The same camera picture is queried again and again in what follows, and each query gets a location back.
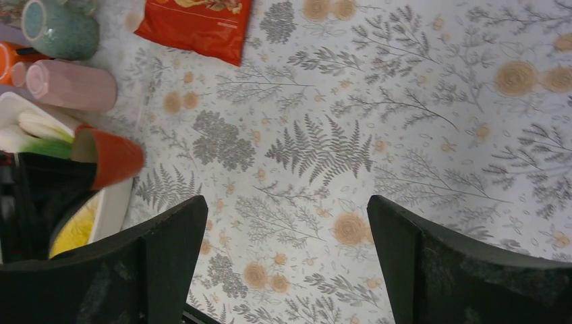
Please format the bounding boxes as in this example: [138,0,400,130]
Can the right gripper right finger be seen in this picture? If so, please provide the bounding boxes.
[367,195,571,323]

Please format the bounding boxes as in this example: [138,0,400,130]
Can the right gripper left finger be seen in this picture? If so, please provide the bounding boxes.
[1,196,208,323]

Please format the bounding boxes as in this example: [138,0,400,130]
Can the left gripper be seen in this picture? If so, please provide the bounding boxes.
[1,151,97,264]

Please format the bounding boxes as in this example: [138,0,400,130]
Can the small orange red mug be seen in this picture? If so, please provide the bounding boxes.
[70,125,145,190]

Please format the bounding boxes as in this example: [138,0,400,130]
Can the pink faceted mug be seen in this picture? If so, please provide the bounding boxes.
[26,59,117,113]

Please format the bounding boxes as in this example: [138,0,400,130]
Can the green round mug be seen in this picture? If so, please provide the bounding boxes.
[21,0,100,61]

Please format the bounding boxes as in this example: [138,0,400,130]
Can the toy green leek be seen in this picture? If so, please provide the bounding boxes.
[1,110,74,159]

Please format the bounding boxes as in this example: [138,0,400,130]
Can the toy napa cabbage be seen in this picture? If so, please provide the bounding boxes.
[48,193,100,259]

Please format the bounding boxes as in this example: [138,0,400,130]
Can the white plastic basin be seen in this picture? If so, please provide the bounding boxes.
[1,92,133,244]

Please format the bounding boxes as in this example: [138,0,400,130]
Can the orange white cup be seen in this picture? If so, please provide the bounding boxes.
[1,41,49,86]

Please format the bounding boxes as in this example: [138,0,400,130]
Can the floral tablecloth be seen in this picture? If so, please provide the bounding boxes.
[92,1,571,323]

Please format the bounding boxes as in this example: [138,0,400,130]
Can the cassava chips bag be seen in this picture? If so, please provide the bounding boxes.
[134,0,253,66]

